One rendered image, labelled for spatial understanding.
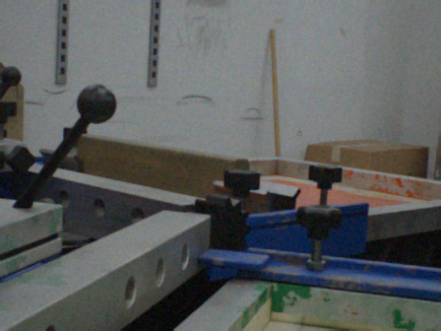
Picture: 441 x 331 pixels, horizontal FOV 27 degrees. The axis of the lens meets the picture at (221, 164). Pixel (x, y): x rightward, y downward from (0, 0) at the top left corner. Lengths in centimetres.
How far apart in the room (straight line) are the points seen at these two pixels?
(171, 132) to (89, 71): 54
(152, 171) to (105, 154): 11
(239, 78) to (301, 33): 50
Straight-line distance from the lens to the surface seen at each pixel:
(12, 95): 350
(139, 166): 136
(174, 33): 406
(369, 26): 515
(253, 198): 118
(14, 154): 109
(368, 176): 179
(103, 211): 105
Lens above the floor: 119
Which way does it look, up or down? 6 degrees down
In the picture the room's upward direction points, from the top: 3 degrees clockwise
